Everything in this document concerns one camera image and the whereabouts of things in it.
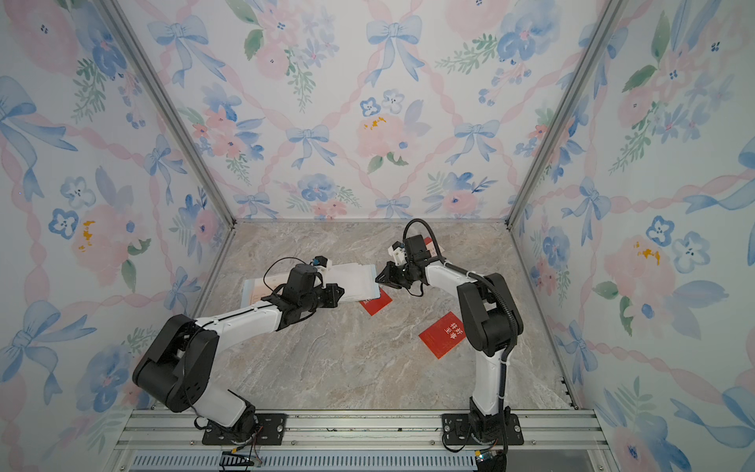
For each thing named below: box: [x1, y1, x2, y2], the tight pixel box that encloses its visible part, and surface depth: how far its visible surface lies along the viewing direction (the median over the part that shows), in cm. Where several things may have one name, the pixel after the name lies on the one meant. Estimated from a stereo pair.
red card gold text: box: [418, 311, 467, 360], surface depth 92 cm
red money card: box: [358, 287, 394, 316], surface depth 100 cm
